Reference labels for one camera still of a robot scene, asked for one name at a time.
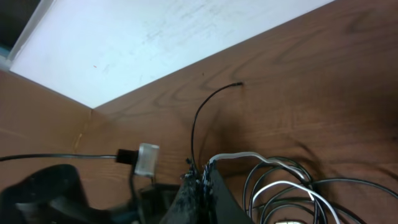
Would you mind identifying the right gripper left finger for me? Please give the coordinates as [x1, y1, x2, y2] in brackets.
[160, 157, 205, 224]

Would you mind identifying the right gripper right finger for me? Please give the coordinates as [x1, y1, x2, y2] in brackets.
[202, 161, 253, 224]

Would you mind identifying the white cable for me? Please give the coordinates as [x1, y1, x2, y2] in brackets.
[208, 151, 341, 224]

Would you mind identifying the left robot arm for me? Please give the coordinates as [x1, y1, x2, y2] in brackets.
[1, 164, 179, 224]

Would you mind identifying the cardboard panel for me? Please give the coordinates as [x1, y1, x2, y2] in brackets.
[0, 70, 94, 194]

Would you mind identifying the left camera cable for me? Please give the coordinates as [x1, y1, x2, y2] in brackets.
[0, 148, 139, 166]

